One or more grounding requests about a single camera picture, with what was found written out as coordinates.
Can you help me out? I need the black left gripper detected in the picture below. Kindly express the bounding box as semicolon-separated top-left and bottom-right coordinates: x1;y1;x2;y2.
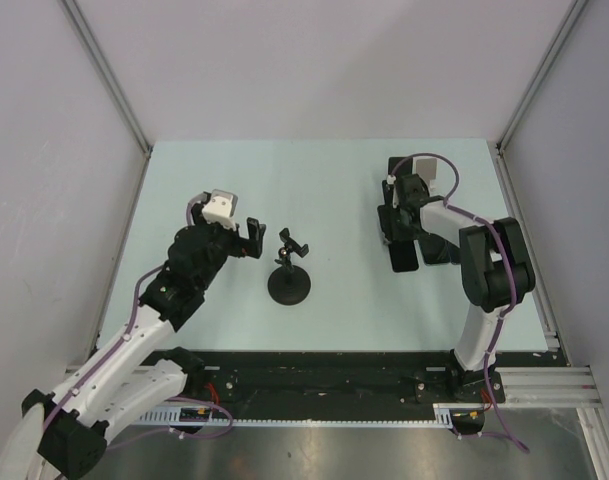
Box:
190;203;264;290

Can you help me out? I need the black smartphone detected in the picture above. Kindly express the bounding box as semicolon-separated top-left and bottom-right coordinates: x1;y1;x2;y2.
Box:
388;241;419;273

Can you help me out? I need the teal-edged smartphone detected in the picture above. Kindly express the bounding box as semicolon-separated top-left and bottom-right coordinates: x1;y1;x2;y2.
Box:
418;235;451;266

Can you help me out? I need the white phone stand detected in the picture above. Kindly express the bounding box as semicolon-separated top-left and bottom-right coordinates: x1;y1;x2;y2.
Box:
414;156;438;193

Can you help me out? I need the black pole phone stand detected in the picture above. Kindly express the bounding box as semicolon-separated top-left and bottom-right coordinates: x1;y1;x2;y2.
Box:
267;228;312;306

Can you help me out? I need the black folding phone stand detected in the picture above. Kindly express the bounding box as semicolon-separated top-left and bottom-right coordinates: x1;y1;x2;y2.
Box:
382;157;413;208

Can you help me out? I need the blue-edged smartphone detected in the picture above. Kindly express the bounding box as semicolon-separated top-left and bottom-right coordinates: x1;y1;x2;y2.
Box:
447;242;461;265

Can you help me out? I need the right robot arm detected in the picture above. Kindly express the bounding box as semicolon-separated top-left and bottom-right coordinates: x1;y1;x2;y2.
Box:
377;173;536;402

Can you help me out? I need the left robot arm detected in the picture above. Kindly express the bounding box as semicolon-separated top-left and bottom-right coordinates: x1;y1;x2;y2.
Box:
22;213;266;479

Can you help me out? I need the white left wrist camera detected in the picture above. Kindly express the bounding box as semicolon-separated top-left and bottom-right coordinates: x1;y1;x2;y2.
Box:
201;190;238;231

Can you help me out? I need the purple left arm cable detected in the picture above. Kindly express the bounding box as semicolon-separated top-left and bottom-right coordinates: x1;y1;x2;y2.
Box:
183;191;210;226

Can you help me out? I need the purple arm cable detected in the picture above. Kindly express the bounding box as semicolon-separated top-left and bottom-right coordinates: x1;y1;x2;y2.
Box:
183;191;210;226
389;151;461;206

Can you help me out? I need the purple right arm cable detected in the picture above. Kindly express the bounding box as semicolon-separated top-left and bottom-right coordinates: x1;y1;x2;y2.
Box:
389;151;461;206

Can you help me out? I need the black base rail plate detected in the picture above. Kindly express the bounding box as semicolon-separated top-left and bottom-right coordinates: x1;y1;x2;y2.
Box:
184;351;566;420

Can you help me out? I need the white slotted cable duct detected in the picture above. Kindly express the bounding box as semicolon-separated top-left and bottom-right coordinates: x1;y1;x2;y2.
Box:
134;404;486;429

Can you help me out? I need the aluminium frame rail right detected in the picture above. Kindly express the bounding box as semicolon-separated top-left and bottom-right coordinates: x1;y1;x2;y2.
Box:
433;367;598;409

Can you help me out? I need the aluminium corner post right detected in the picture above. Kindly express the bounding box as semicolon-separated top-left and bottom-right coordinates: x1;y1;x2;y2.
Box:
494;0;590;151

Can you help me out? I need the aluminium corner post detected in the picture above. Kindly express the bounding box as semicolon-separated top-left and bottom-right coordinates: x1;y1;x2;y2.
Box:
58;0;153;159
494;0;590;151

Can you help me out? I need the aluminium corner post left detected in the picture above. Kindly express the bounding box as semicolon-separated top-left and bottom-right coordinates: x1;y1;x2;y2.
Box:
58;0;153;159

